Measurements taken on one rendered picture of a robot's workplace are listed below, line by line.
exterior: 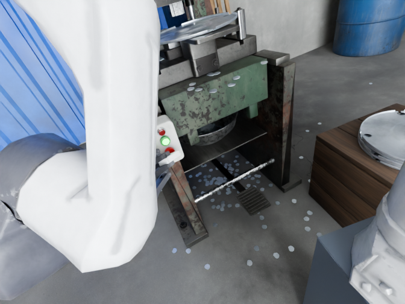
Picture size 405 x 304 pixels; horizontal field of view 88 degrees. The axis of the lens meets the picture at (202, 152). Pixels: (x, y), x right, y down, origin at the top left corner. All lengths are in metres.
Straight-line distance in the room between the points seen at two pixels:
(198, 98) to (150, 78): 0.53
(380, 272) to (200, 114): 0.57
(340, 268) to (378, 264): 0.08
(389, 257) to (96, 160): 0.39
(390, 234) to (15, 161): 0.45
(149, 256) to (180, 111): 0.68
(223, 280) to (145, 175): 0.78
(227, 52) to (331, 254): 0.66
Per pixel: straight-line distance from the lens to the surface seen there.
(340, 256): 0.50
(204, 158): 0.91
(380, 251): 0.41
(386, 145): 0.86
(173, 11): 0.88
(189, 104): 0.70
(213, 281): 0.95
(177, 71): 0.75
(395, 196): 0.37
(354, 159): 0.83
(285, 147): 0.97
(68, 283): 1.25
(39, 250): 0.31
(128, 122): 0.16
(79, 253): 0.22
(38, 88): 2.05
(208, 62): 0.76
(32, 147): 0.28
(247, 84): 0.79
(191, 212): 0.89
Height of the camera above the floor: 0.88
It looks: 37 degrees down
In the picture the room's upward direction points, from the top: 16 degrees counter-clockwise
